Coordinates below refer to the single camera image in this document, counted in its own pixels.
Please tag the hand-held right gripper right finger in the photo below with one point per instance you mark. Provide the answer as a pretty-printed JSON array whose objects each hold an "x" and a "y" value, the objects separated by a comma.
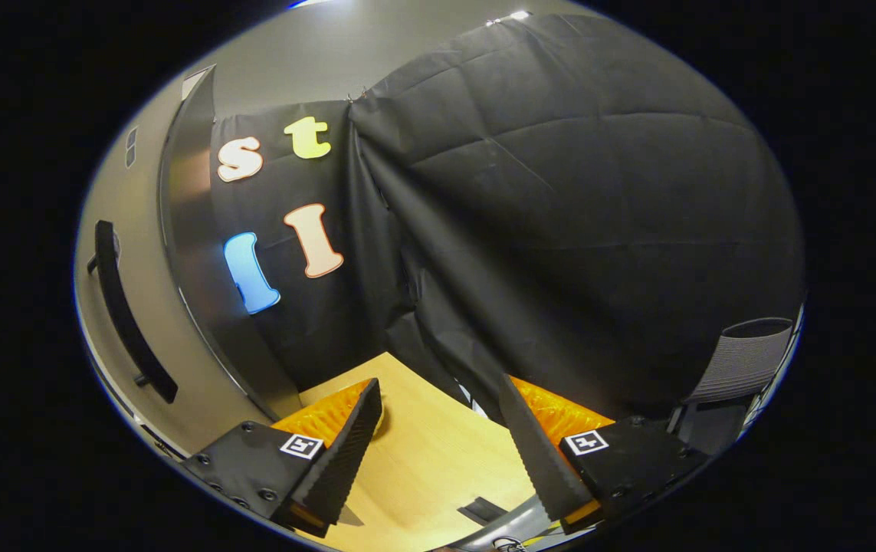
[{"x": 537, "y": 460}]

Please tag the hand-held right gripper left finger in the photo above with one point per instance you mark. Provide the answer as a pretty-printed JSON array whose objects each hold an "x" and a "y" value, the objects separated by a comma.
[{"x": 346, "y": 452}]

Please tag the grey shoe cabinet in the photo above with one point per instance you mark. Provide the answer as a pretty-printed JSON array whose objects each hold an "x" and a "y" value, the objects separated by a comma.
[{"x": 192, "y": 230}]

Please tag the grey cabinet door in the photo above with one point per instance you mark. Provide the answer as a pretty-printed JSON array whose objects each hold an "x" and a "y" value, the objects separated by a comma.
[{"x": 139, "y": 192}]

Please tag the grey metal bar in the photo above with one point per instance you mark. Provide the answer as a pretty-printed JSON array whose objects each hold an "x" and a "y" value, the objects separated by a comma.
[{"x": 510, "y": 529}]

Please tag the grey mesh chair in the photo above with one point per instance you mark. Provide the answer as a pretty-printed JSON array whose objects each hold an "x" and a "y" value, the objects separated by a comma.
[{"x": 744, "y": 360}]

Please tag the black backdrop cloth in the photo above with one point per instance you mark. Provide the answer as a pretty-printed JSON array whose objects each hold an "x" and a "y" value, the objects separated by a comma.
[{"x": 560, "y": 230}]

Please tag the small ceiling light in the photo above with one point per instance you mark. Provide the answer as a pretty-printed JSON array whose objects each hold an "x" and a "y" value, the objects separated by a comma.
[{"x": 514, "y": 15}]

